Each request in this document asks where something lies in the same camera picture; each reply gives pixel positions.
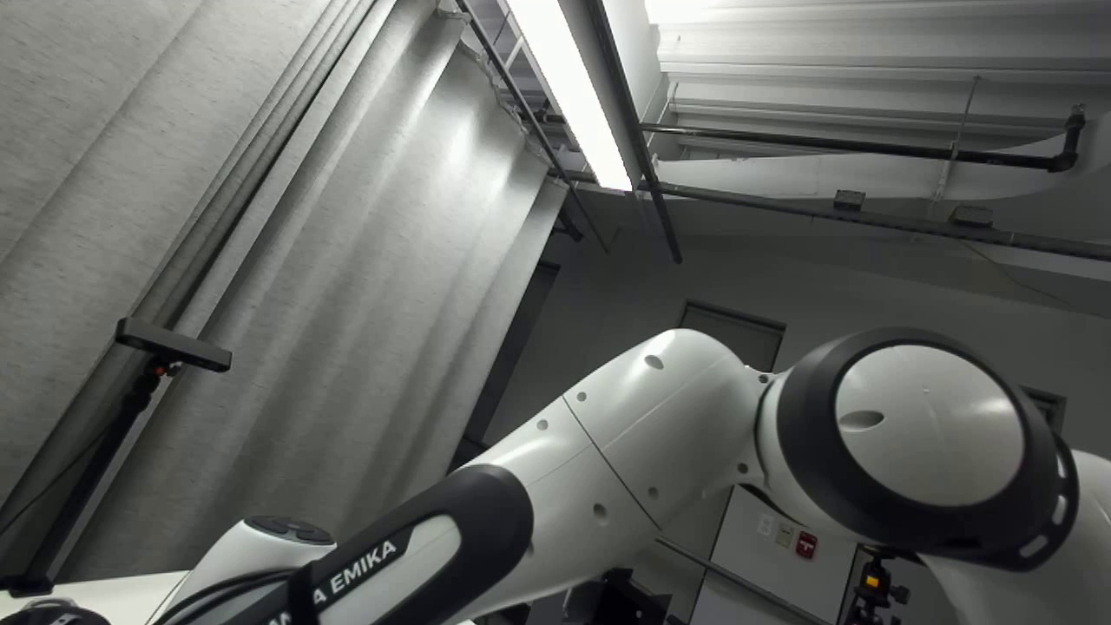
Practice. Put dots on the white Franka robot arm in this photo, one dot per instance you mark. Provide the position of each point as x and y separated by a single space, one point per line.
646 454

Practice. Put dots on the black dome-shaped object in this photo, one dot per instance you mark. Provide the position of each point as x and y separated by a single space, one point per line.
47 616

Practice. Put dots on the grey curtain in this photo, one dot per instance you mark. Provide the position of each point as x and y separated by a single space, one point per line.
349 350

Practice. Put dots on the ceiling light strip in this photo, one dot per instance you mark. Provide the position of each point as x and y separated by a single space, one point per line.
566 80

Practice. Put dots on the black machine block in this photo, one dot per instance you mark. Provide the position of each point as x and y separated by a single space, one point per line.
618 599

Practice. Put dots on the grey electrical cabinet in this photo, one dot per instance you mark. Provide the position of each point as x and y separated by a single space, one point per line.
776 544

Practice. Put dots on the black ceiling pipe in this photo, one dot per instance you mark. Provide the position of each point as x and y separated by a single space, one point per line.
869 147

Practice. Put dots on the black device with orange light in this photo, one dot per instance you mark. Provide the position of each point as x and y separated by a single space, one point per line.
872 584

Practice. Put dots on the black wall conduit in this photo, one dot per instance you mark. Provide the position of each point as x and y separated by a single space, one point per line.
926 225

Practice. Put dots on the black camera on stand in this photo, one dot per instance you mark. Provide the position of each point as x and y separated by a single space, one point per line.
174 346

